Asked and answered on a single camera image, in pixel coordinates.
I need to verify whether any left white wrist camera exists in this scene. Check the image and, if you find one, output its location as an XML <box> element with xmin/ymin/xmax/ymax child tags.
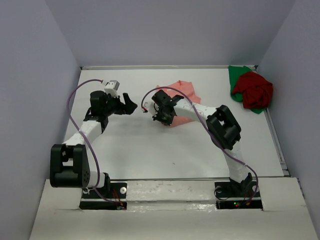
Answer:
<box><xmin>102</xmin><ymin>80</ymin><xmax>120</xmax><ymax>98</ymax></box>

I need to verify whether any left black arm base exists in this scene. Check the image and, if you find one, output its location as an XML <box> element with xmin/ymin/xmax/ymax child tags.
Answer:
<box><xmin>79</xmin><ymin>181</ymin><xmax>128</xmax><ymax>211</ymax></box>

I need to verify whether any red t shirt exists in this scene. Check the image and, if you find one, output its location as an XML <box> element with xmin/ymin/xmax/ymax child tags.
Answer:
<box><xmin>231</xmin><ymin>71</ymin><xmax>274</xmax><ymax>109</ymax></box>

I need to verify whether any white foam front panel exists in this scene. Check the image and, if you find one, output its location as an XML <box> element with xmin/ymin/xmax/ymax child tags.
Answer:
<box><xmin>30</xmin><ymin>177</ymin><xmax>317</xmax><ymax>240</ymax></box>

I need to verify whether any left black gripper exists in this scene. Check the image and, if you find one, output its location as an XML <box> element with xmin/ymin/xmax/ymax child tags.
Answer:
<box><xmin>102</xmin><ymin>92</ymin><xmax>137</xmax><ymax>117</ymax></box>

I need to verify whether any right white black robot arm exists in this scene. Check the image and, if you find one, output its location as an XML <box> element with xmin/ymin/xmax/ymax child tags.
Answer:
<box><xmin>143</xmin><ymin>89</ymin><xmax>256</xmax><ymax>197</ymax></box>

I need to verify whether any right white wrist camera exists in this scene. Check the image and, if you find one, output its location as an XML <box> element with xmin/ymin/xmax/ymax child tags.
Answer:
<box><xmin>142</xmin><ymin>101</ymin><xmax>157</xmax><ymax>115</ymax></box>

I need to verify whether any pink t shirt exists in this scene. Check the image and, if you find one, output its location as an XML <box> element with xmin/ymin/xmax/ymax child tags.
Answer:
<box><xmin>162</xmin><ymin>80</ymin><xmax>201</xmax><ymax>128</ymax></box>

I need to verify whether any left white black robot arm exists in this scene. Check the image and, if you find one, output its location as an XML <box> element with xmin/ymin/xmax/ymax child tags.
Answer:
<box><xmin>49</xmin><ymin>90</ymin><xmax>138</xmax><ymax>198</ymax></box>

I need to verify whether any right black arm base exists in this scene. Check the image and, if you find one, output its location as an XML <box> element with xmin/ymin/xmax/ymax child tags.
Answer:
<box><xmin>213</xmin><ymin>181</ymin><xmax>263</xmax><ymax>210</ymax></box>

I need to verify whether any aluminium back table rail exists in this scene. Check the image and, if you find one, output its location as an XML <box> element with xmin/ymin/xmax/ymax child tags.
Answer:
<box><xmin>80</xmin><ymin>64</ymin><xmax>259</xmax><ymax>71</ymax></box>

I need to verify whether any green t shirt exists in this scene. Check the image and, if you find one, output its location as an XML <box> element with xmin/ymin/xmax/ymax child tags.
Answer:
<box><xmin>228</xmin><ymin>65</ymin><xmax>269</xmax><ymax>114</ymax></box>

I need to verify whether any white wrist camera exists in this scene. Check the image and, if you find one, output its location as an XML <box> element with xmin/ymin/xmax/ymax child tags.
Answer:
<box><xmin>102</xmin><ymin>80</ymin><xmax>120</xmax><ymax>98</ymax></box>
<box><xmin>142</xmin><ymin>101</ymin><xmax>157</xmax><ymax>115</ymax></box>

